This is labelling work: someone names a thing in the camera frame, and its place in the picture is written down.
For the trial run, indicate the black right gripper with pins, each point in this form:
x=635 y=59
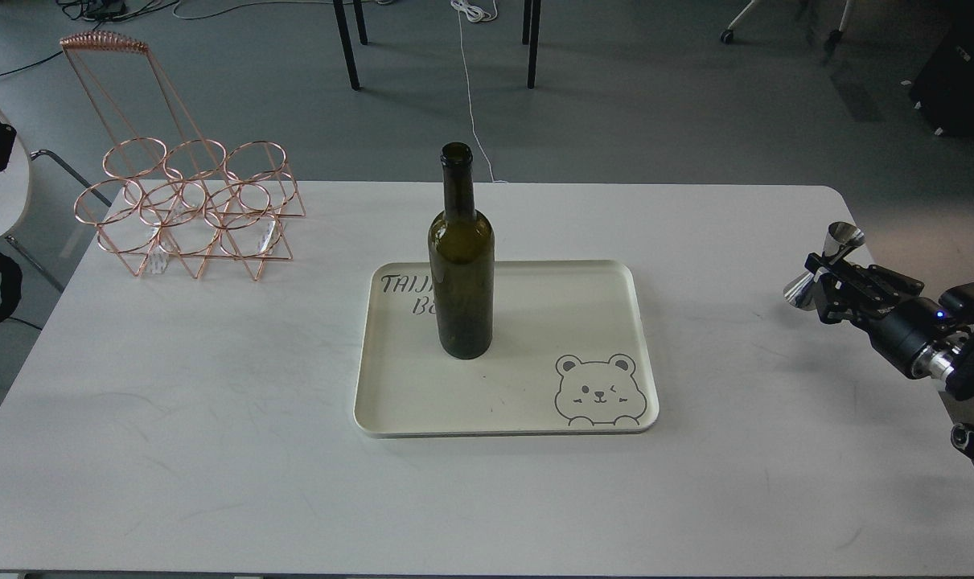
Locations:
x=910 y=331

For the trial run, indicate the steel double jigger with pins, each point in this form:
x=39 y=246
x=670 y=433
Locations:
x=842 y=239

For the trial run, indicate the dark green wine bottle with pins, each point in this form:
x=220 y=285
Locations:
x=461 y=246

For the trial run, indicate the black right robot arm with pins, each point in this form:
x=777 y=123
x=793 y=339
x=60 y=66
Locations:
x=958 y=377

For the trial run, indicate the black equipment case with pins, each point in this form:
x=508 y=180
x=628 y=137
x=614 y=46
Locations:
x=944 y=89

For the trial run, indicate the office chair base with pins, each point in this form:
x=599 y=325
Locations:
x=804 y=18

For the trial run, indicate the cream tray with bear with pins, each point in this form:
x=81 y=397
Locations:
x=568 y=356

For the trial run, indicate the black table legs right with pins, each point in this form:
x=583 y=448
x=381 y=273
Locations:
x=530 y=37

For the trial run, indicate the black table legs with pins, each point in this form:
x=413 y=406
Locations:
x=530 y=37
x=345 y=37

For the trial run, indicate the black table legs left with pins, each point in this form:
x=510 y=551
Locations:
x=345 y=37

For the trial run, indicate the copper wire bottle rack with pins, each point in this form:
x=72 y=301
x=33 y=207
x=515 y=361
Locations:
x=186 y=199

